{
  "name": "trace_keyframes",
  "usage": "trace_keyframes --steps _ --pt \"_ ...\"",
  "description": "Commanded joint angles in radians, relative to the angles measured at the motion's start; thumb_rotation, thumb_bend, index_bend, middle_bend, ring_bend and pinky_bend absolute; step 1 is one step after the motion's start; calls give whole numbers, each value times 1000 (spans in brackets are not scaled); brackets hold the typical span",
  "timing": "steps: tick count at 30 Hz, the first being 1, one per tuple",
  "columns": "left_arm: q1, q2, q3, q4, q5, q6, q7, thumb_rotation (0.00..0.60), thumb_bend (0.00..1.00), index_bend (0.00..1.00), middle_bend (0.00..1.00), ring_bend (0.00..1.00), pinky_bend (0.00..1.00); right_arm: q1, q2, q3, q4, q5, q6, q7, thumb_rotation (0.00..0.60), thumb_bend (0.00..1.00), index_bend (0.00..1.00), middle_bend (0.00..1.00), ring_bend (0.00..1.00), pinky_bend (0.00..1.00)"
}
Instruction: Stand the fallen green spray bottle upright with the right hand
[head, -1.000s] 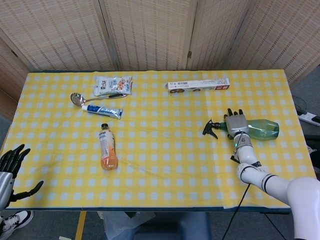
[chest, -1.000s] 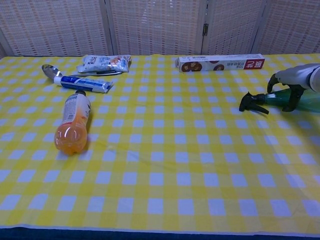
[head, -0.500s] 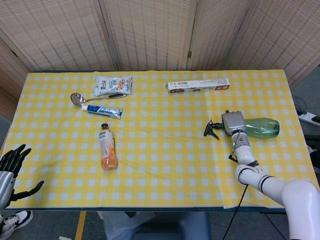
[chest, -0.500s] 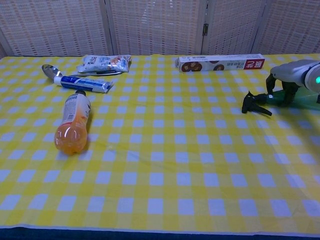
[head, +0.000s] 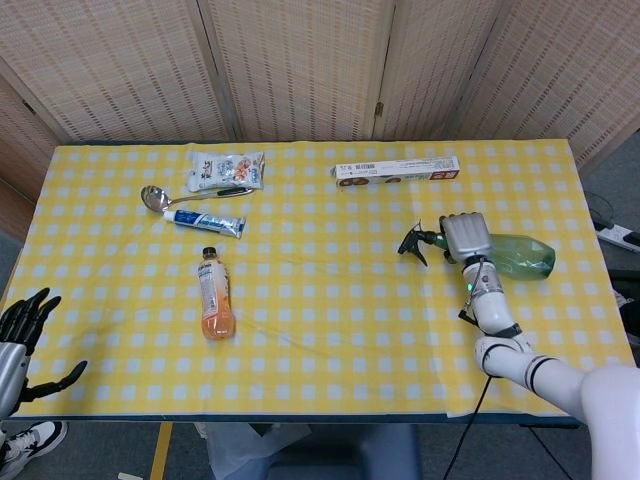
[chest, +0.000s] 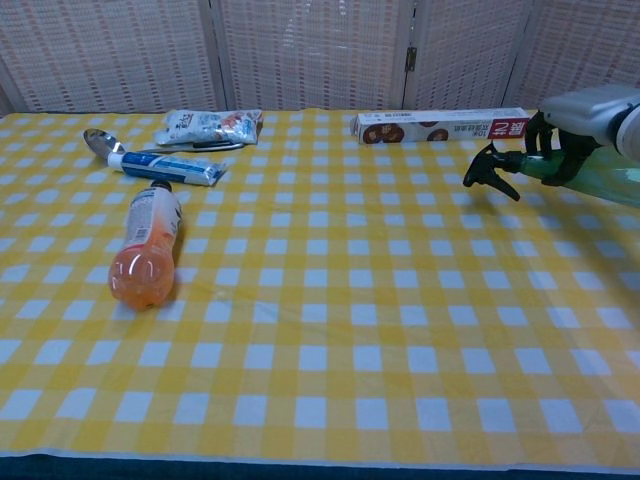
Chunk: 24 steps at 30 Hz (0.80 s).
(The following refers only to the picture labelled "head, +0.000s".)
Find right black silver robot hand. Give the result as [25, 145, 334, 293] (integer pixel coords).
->
[438, 212, 495, 265]

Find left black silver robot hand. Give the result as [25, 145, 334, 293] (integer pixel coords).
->
[0, 287, 89, 422]

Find green spray bottle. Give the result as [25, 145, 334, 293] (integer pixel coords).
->
[398, 218, 557, 282]

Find orange drink bottle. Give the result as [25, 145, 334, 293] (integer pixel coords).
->
[196, 246, 237, 343]

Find white black sneaker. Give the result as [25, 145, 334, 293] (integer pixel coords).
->
[0, 420, 69, 479]

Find long cling film box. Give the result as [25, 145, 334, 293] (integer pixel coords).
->
[329, 155, 461, 190]

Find white power strip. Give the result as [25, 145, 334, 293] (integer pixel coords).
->
[597, 223, 640, 254]

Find yellow checked tablecloth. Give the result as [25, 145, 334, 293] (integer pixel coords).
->
[0, 141, 640, 419]

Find yellow floor tape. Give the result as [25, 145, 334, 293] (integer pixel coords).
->
[149, 422, 174, 480]

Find metal ladle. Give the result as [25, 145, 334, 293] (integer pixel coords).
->
[140, 185, 255, 211]

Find woven folding screen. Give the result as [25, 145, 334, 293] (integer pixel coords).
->
[0, 0, 640, 174]

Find white trousers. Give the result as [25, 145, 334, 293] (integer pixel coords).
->
[194, 422, 312, 480]

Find white blue toothpaste tube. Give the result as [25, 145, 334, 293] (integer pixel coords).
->
[163, 208, 247, 240]

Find dark blue seat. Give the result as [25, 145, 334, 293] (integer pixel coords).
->
[249, 423, 424, 480]

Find white snack bag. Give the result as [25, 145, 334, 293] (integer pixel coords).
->
[187, 151, 266, 194]

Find black floor cable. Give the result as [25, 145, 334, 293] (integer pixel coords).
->
[584, 191, 622, 232]

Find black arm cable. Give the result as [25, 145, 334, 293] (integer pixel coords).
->
[442, 374, 494, 480]

